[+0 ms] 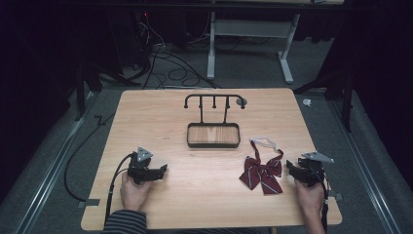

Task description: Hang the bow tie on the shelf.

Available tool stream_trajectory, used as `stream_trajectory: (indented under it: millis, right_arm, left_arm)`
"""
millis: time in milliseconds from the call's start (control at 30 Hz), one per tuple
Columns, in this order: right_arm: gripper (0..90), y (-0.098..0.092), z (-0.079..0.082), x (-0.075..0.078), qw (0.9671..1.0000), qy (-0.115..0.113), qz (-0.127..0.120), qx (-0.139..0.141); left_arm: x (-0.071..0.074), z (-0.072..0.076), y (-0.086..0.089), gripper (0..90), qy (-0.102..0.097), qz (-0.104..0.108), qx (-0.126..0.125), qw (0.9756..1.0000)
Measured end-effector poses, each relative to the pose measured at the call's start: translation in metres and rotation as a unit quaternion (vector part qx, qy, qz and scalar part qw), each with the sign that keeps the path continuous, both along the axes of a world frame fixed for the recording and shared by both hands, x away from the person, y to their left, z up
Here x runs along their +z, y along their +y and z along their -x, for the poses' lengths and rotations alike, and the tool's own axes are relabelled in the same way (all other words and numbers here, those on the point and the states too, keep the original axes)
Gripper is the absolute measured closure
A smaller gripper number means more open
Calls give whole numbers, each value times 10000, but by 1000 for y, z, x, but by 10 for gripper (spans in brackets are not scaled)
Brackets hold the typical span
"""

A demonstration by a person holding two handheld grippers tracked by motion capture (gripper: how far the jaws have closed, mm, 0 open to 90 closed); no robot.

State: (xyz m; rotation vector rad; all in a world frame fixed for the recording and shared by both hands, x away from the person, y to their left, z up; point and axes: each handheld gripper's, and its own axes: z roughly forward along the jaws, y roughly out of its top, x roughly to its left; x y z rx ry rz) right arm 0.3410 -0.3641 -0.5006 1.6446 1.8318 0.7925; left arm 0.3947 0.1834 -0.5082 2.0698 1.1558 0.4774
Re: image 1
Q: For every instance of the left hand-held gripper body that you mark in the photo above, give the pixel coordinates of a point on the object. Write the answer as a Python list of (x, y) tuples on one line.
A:
[(142, 169)]

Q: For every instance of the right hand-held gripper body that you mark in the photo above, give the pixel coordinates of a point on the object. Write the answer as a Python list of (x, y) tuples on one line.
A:
[(311, 170)]

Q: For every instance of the striped dark red bow tie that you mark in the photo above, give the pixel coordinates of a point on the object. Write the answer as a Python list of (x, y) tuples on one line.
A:
[(263, 172)]

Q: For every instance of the black metal hanger rack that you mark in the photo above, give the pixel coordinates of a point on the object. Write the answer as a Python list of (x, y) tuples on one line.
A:
[(213, 125)]

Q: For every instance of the person's right hand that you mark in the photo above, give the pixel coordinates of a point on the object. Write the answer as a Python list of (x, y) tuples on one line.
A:
[(310, 196)]

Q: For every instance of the person's left hand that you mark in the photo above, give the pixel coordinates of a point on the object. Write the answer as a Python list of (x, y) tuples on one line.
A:
[(133, 194)]

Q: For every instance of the striped left sleeve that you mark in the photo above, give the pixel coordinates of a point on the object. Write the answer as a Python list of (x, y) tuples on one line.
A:
[(126, 222)]

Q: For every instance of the grey tape strip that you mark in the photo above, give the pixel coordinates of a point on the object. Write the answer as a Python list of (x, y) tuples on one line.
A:
[(88, 203)]

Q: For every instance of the crumpled white paper scrap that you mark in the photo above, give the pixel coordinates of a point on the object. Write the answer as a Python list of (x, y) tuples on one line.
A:
[(307, 102)]

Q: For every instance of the black stand leg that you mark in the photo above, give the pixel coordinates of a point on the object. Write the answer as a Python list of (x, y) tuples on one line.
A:
[(81, 91), (341, 94)]

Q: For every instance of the metal floor rail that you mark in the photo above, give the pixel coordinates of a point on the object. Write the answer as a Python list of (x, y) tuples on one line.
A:
[(367, 175), (48, 169)]

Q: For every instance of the white desk frame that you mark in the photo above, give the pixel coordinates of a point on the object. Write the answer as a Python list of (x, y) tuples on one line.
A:
[(251, 45)]

